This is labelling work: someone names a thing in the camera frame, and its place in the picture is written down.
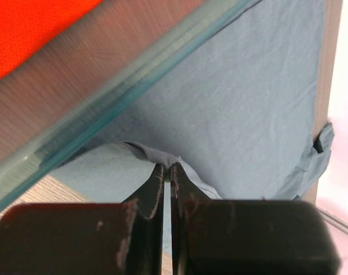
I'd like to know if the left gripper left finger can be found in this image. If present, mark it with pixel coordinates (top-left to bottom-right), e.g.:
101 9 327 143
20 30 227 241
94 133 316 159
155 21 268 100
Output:
0 164 165 274

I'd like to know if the orange t-shirt in basket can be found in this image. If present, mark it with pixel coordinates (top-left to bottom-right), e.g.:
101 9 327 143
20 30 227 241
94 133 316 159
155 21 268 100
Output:
0 0 101 79

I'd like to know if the blue-grey t-shirt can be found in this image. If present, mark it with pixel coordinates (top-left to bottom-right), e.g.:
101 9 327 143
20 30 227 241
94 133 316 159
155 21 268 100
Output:
50 1 334 202

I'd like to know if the teal plastic basket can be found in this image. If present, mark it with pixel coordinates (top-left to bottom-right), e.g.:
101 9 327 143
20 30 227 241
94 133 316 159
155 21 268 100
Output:
0 1 253 213

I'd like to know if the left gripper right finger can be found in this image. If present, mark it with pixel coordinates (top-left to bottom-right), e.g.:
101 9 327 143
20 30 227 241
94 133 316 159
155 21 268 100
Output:
170 163 340 274

